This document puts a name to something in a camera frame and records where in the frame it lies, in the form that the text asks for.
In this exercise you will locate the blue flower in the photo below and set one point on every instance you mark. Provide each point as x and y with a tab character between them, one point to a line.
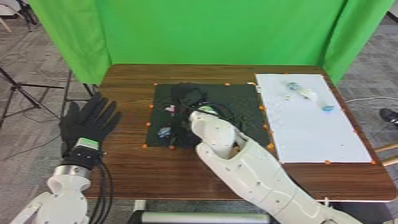
164	132
293	86

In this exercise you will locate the white sheet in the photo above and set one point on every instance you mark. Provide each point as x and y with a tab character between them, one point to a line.
311	130

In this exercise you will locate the pale grey bar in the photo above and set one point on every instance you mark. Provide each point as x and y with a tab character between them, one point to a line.
206	218

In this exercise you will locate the black tripod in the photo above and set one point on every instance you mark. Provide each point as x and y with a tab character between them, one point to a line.
20	90

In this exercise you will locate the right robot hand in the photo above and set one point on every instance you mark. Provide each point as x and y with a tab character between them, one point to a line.
187	92

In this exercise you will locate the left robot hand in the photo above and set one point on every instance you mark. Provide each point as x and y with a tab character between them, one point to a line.
89	121

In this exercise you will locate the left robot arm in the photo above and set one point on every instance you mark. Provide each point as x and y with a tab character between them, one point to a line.
64	196

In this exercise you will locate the white flower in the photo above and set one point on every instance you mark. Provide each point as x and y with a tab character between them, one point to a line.
308	93

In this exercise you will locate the pink flower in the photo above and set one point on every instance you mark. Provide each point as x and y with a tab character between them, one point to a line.
169	108

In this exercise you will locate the dark mat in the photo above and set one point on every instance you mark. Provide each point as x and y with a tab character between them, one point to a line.
236	100

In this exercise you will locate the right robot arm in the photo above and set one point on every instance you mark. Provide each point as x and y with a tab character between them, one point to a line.
254	170

